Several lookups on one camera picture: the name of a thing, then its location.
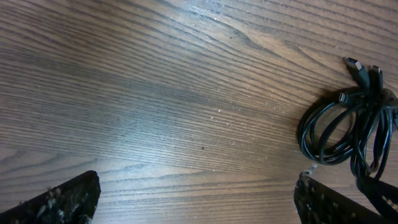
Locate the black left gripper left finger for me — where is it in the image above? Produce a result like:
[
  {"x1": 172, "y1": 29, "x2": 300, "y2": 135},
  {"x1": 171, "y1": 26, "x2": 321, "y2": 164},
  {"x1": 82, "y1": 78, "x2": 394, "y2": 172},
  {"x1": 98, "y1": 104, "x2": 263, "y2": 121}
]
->
[{"x1": 1, "y1": 170, "x2": 101, "y2": 224}]

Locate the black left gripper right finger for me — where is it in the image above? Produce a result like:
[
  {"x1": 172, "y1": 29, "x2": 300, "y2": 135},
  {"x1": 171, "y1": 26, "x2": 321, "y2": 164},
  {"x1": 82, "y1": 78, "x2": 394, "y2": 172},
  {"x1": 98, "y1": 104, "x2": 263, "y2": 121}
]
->
[{"x1": 294, "y1": 172, "x2": 395, "y2": 224}]

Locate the black USB cable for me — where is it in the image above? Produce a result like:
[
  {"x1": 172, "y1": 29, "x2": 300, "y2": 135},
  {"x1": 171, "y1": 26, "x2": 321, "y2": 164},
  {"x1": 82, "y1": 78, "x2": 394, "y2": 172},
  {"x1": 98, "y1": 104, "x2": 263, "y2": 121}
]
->
[
  {"x1": 349, "y1": 65, "x2": 398, "y2": 218},
  {"x1": 297, "y1": 92, "x2": 368, "y2": 166},
  {"x1": 343, "y1": 57, "x2": 398, "y2": 180}
]

